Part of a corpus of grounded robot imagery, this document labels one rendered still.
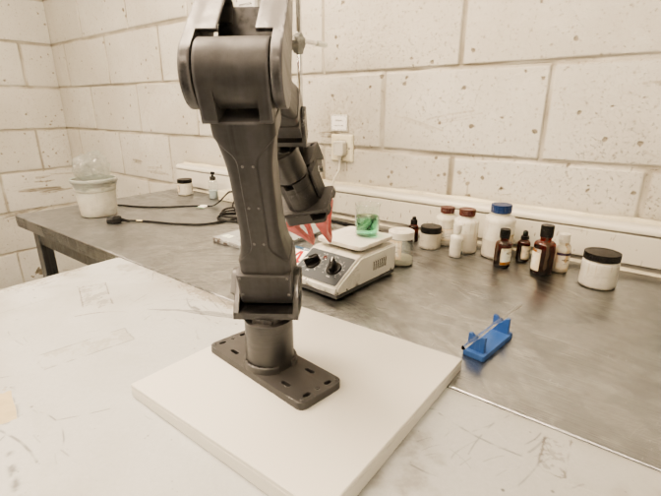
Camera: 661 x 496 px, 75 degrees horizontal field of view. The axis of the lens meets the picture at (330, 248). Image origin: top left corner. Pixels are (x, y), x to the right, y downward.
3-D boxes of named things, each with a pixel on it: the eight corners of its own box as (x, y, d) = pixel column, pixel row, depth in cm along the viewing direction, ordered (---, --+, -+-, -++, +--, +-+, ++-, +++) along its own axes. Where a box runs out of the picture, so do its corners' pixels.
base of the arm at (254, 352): (246, 286, 65) (204, 299, 60) (343, 329, 52) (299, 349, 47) (249, 334, 67) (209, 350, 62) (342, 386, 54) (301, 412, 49)
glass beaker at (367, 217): (359, 242, 89) (360, 204, 87) (350, 234, 94) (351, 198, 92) (386, 239, 91) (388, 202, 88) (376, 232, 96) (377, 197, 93)
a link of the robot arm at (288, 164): (280, 170, 76) (264, 137, 71) (311, 162, 74) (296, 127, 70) (275, 194, 71) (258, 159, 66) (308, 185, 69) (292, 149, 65)
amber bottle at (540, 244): (551, 271, 97) (559, 223, 93) (552, 278, 93) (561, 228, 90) (529, 268, 98) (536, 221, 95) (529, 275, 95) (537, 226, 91)
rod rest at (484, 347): (483, 363, 62) (485, 341, 61) (461, 354, 64) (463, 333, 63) (512, 338, 69) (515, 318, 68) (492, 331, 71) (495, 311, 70)
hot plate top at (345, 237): (360, 252, 85) (360, 247, 84) (316, 240, 92) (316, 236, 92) (393, 238, 93) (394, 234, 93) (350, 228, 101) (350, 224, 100)
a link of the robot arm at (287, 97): (255, 106, 68) (182, -44, 38) (312, 106, 68) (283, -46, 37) (253, 182, 67) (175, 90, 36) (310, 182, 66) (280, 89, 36)
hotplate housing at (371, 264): (336, 302, 81) (336, 262, 79) (288, 283, 89) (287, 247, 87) (400, 270, 97) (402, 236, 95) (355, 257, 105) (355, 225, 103)
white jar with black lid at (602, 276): (623, 290, 86) (630, 257, 84) (590, 291, 86) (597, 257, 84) (601, 278, 93) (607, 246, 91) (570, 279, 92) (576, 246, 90)
